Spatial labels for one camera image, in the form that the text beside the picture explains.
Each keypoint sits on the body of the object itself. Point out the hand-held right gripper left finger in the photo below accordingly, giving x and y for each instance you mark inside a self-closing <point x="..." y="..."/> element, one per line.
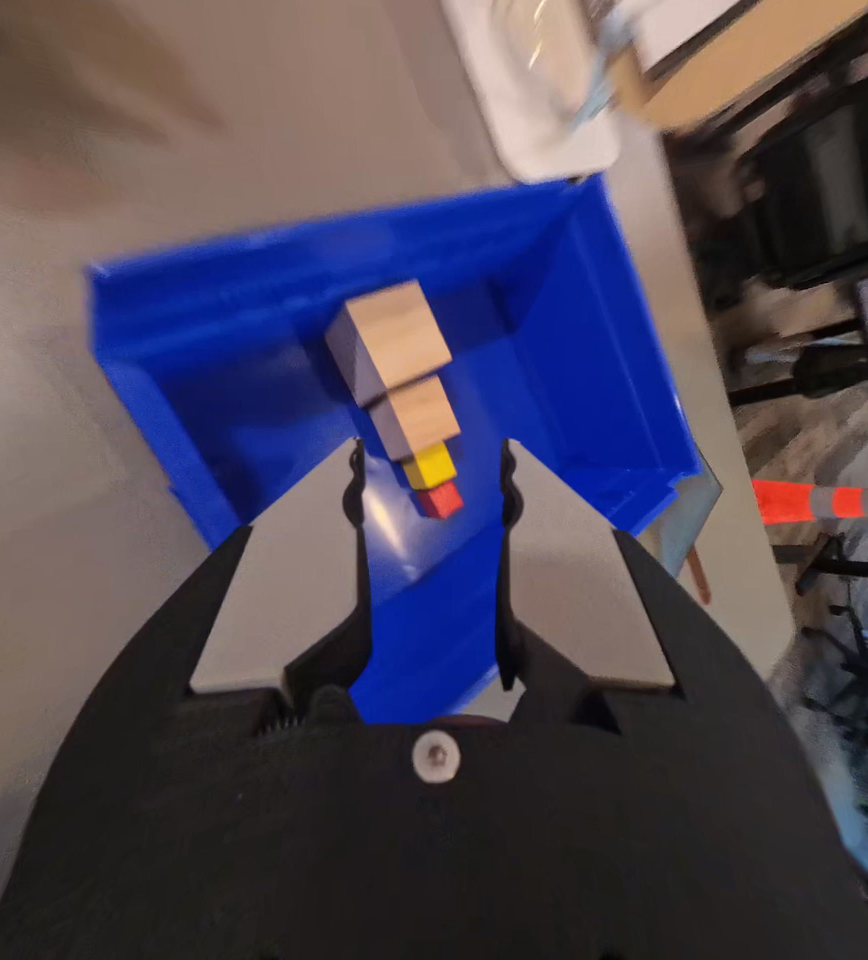
<point x="284" y="600"/>

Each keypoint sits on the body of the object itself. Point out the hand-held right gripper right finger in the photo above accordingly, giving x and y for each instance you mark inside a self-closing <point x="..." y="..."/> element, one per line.
<point x="584" y="600"/>

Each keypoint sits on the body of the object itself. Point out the small red cube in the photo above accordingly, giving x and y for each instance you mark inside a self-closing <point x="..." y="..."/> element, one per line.
<point x="443" y="501"/>

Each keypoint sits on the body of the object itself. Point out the small yellow cube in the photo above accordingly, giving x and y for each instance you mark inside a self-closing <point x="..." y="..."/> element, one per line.
<point x="434" y="465"/>

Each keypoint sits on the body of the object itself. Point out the medium wooden cube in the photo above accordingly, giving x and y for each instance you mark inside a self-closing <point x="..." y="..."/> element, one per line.
<point x="423" y="416"/>

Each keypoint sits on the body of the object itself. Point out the blue plastic bin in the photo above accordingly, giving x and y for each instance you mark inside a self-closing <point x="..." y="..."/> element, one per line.
<point x="591" y="337"/>

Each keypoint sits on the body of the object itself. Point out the large wooden cube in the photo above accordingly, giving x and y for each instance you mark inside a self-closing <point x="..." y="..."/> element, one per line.
<point x="396" y="334"/>

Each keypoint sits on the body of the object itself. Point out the orange traffic cone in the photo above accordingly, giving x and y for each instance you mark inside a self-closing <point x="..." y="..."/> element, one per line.
<point x="786" y="502"/>

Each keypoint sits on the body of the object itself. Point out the tan rounded board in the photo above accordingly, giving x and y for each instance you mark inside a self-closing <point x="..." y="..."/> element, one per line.
<point x="704" y="90"/>

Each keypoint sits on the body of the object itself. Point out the white printed paper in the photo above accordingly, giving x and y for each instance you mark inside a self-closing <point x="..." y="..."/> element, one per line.
<point x="689" y="30"/>

